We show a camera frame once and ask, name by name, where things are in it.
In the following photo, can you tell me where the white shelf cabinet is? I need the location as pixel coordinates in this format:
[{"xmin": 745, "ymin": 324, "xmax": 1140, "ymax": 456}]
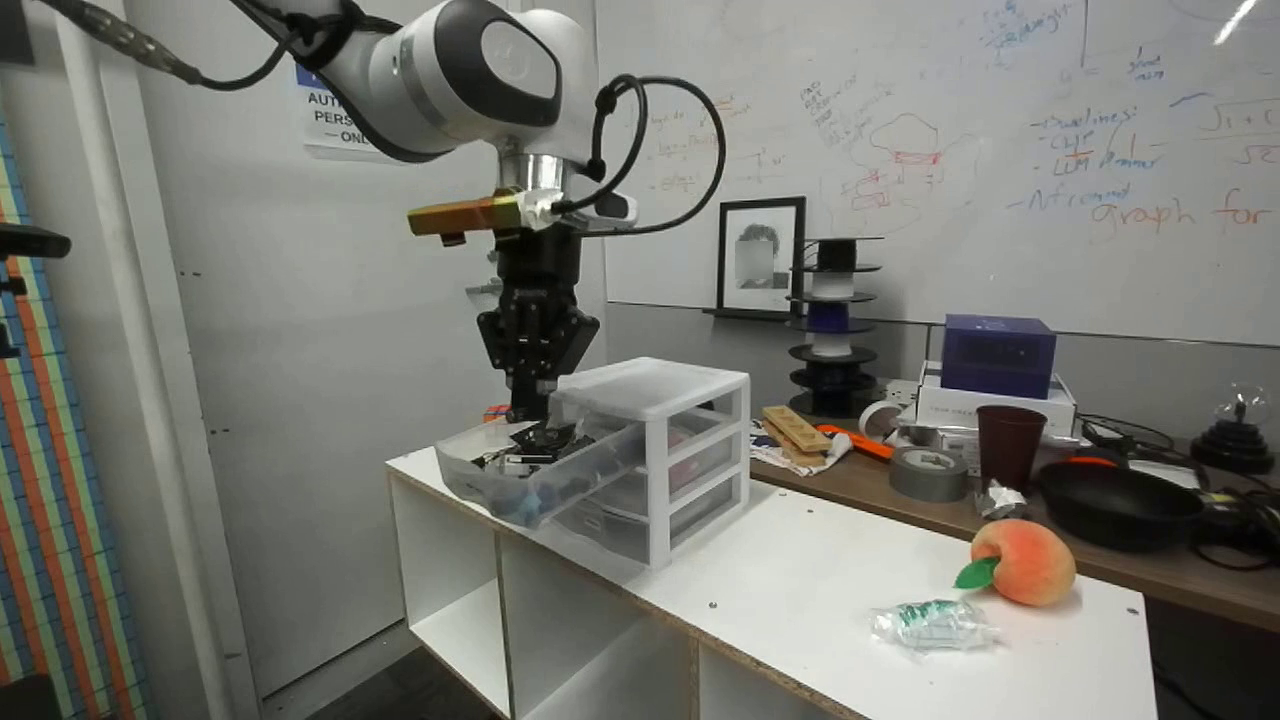
[{"xmin": 383, "ymin": 445, "xmax": 1165, "ymax": 720}]

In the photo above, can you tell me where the orange toy peach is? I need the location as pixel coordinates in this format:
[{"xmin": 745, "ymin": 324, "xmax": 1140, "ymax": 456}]
[{"xmin": 954, "ymin": 515, "xmax": 1080, "ymax": 617}]

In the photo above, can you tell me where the white crumpled paper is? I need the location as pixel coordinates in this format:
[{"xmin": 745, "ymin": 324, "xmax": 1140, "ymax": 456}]
[{"xmin": 753, "ymin": 426, "xmax": 862, "ymax": 486}]

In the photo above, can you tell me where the white mug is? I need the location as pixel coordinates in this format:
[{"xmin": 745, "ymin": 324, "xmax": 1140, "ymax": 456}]
[{"xmin": 857, "ymin": 393, "xmax": 924, "ymax": 445}]

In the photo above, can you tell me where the white flat box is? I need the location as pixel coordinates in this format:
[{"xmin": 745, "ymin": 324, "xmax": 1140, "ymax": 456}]
[{"xmin": 911, "ymin": 376, "xmax": 1080, "ymax": 449}]

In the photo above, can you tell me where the black spool stack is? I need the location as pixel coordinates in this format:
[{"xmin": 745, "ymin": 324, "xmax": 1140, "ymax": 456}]
[{"xmin": 786, "ymin": 235, "xmax": 887, "ymax": 421}]

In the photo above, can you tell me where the white plastic drawer unit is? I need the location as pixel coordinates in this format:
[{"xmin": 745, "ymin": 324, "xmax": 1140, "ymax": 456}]
[{"xmin": 537, "ymin": 358, "xmax": 756, "ymax": 575}]

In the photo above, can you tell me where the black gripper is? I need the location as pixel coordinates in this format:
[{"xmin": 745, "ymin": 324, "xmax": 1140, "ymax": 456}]
[{"xmin": 472, "ymin": 221, "xmax": 605, "ymax": 429}]

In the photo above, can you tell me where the purple box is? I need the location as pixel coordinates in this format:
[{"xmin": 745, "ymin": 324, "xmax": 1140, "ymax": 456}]
[{"xmin": 942, "ymin": 312, "xmax": 1065, "ymax": 403}]

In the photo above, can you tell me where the clear bag with green pieces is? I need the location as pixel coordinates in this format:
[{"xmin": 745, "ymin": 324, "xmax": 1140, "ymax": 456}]
[{"xmin": 871, "ymin": 598, "xmax": 1008, "ymax": 659}]

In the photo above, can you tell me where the clear plastic open drawer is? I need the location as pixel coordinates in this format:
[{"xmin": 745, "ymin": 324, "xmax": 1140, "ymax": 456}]
[{"xmin": 433, "ymin": 403, "xmax": 655, "ymax": 534}]

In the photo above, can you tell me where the crumpled foil wrapper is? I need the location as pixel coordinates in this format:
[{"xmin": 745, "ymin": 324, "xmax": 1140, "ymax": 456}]
[{"xmin": 979, "ymin": 480, "xmax": 1031, "ymax": 524}]

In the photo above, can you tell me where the black armrest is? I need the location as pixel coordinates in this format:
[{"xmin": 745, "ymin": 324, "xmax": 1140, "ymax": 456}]
[{"xmin": 0, "ymin": 221, "xmax": 77, "ymax": 266}]

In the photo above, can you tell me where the brown wrist camera bar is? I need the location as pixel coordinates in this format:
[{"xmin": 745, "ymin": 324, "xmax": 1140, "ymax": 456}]
[{"xmin": 404, "ymin": 187, "xmax": 564, "ymax": 247}]

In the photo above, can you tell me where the dark brown cup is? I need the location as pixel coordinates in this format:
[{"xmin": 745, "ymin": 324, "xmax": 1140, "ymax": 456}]
[{"xmin": 975, "ymin": 403, "xmax": 1051, "ymax": 501}]

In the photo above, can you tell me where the wooden block brush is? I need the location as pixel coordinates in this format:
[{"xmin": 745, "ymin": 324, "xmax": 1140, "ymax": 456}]
[{"xmin": 760, "ymin": 403, "xmax": 838, "ymax": 463}]

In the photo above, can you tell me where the blue and white notice sign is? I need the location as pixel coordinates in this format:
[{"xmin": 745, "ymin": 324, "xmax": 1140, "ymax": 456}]
[{"xmin": 286, "ymin": 62, "xmax": 392, "ymax": 169}]

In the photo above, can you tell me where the small silver object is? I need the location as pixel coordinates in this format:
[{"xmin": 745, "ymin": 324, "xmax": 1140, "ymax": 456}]
[{"xmin": 467, "ymin": 445, "xmax": 537, "ymax": 477}]

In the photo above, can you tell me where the whiteboard with writing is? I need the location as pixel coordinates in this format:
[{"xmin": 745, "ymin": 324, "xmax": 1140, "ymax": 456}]
[{"xmin": 593, "ymin": 0, "xmax": 1280, "ymax": 353}]

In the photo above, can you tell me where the black framed portrait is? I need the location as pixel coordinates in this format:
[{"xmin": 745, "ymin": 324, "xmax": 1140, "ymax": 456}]
[{"xmin": 714, "ymin": 195, "xmax": 811, "ymax": 324}]

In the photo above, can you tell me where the grey tape roll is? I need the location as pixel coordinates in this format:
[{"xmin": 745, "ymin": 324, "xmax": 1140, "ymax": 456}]
[{"xmin": 887, "ymin": 445, "xmax": 975, "ymax": 507}]

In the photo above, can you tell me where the wooden desk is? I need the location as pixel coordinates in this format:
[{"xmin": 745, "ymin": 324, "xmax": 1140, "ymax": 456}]
[{"xmin": 748, "ymin": 421, "xmax": 1280, "ymax": 641}]

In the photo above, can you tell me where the orange handled tool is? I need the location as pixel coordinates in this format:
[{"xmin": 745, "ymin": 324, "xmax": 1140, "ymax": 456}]
[{"xmin": 817, "ymin": 421, "xmax": 902, "ymax": 470}]

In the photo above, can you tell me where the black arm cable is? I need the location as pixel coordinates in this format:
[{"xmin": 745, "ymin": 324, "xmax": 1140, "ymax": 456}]
[{"xmin": 45, "ymin": 0, "xmax": 404, "ymax": 95}]

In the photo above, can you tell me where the black frying pan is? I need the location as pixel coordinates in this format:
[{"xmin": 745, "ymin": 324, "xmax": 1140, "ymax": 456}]
[{"xmin": 1037, "ymin": 456, "xmax": 1213, "ymax": 559}]

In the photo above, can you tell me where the colourful striped panel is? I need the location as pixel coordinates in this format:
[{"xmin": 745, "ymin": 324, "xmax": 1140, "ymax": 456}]
[{"xmin": 0, "ymin": 123, "xmax": 154, "ymax": 720}]

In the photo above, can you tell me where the black dome device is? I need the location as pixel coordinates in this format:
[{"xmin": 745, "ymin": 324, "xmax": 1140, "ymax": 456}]
[{"xmin": 1189, "ymin": 390, "xmax": 1280, "ymax": 480}]

